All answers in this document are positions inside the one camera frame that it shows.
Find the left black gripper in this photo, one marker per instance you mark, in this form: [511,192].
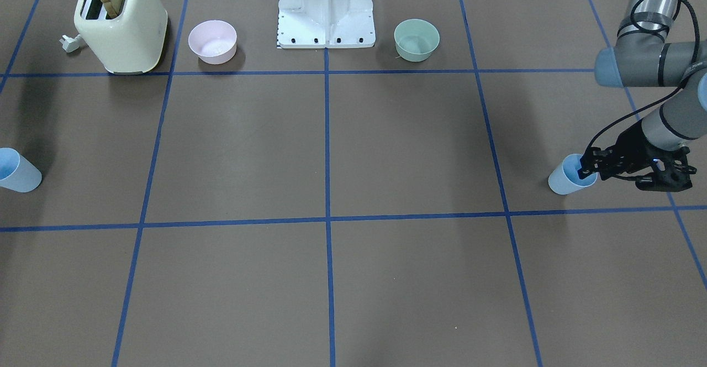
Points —
[631,148]

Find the light blue cup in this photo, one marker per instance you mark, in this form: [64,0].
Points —
[565,178]
[17,173]

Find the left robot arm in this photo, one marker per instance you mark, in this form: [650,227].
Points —
[642,56]

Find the green bowl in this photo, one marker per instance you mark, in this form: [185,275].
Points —
[415,39]

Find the pink bowl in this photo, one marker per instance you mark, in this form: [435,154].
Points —
[214,42]

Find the cream toaster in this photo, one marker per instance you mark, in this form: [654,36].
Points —
[129,44]

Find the toaster power plug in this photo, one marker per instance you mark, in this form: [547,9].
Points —
[72,44]

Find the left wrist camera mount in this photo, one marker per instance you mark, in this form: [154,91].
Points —
[671,171]

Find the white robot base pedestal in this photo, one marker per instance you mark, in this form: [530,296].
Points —
[313,24]

